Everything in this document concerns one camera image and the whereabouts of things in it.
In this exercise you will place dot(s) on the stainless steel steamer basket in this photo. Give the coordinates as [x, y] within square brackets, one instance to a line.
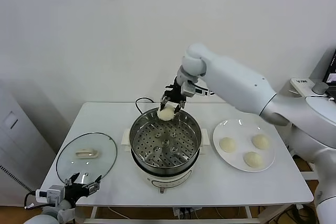
[162, 129]

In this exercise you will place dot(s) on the white label black text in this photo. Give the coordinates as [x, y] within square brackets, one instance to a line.
[302, 81]

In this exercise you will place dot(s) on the black laptop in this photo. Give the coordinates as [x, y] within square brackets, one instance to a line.
[331, 72]

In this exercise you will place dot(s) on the grey metal cabinet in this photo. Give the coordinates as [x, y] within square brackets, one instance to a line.
[15, 142]

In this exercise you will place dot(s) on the round glass pot lid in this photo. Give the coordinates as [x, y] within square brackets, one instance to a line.
[86, 153]

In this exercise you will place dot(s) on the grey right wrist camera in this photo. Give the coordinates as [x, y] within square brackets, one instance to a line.
[187, 89]

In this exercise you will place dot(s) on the grey round puck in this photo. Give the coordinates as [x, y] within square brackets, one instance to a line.
[319, 87]

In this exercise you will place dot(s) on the white power strip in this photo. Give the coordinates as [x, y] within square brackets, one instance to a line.
[183, 211]

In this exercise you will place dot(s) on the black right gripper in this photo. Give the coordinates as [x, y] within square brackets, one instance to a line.
[174, 94]

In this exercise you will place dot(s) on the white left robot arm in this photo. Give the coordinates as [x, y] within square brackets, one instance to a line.
[44, 218]

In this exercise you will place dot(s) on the white table frame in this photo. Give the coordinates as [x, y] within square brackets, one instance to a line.
[93, 212]

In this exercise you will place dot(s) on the white steamed baozi bun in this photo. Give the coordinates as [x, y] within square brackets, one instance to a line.
[166, 113]
[253, 159]
[261, 141]
[227, 145]

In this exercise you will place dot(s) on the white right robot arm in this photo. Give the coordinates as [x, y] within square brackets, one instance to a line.
[236, 82]

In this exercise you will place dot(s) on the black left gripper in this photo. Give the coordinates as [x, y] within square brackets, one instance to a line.
[74, 191]

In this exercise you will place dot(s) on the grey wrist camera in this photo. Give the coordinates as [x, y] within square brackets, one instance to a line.
[55, 194]
[187, 89]

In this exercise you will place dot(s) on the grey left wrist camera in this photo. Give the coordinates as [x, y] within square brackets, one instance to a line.
[55, 194]

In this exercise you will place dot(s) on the round white plate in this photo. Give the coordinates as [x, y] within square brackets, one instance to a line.
[241, 134]

